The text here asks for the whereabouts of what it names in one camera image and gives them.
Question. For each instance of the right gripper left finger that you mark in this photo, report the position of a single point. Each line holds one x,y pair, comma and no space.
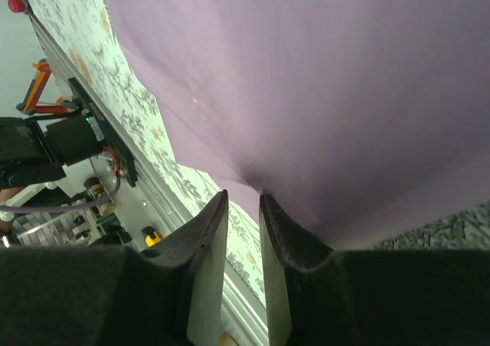
95,304

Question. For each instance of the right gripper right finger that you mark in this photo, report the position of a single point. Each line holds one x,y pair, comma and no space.
383,304

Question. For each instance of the pink and purple wrapping paper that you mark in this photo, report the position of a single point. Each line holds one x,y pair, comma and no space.
306,93

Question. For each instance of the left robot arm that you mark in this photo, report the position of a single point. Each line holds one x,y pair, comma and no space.
72,139

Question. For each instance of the floral patterned tablecloth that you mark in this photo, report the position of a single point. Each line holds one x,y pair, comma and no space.
122,93

